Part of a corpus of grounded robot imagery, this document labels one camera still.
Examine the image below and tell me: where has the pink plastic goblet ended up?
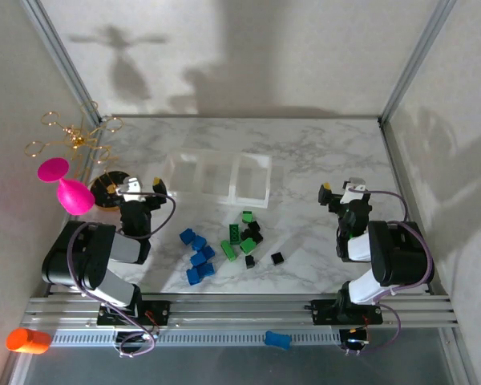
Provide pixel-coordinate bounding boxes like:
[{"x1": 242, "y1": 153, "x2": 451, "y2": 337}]
[{"x1": 37, "y1": 157, "x2": 96, "y2": 217}]

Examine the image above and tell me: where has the long light green lego brick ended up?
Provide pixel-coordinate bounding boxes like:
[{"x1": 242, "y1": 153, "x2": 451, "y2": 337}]
[{"x1": 220, "y1": 239, "x2": 238, "y2": 261}]

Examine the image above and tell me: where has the gold wire rack black base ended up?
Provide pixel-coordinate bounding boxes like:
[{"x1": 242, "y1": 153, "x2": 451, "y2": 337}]
[{"x1": 23, "y1": 99, "x2": 137, "y2": 213}]

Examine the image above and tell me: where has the blue bone-shaped piece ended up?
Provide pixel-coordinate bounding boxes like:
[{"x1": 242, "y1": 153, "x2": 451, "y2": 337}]
[{"x1": 263, "y1": 330, "x2": 293, "y2": 351}]

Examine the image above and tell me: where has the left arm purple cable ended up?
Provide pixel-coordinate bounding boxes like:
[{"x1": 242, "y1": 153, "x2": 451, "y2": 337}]
[{"x1": 66, "y1": 191, "x2": 177, "y2": 359}]

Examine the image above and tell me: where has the aluminium frame post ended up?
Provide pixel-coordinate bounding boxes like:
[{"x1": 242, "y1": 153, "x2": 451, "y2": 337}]
[
  {"x1": 19, "y1": 0, "x2": 105, "y2": 124},
  {"x1": 378, "y1": 0, "x2": 458, "y2": 124}
]

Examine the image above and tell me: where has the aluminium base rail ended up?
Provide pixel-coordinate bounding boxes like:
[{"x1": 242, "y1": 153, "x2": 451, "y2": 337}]
[{"x1": 19, "y1": 294, "x2": 460, "y2": 334}]

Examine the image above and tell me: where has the grey slotted cable duct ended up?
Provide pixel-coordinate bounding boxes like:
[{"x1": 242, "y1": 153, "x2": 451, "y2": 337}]
[{"x1": 50, "y1": 328, "x2": 346, "y2": 347}]

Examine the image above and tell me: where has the orange cylinder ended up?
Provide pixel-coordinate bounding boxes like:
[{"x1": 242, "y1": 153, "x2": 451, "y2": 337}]
[{"x1": 6, "y1": 327, "x2": 52, "y2": 355}]

